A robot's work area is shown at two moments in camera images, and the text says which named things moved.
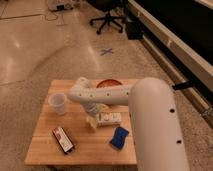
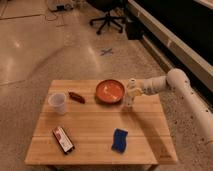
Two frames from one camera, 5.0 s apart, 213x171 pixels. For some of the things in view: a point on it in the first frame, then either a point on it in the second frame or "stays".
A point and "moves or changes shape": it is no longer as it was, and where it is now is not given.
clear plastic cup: (58, 100) stays
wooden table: (60, 134) stays
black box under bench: (134, 30) stays
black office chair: (109, 6) stays
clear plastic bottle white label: (109, 119) moves or changes shape
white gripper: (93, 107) -> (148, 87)
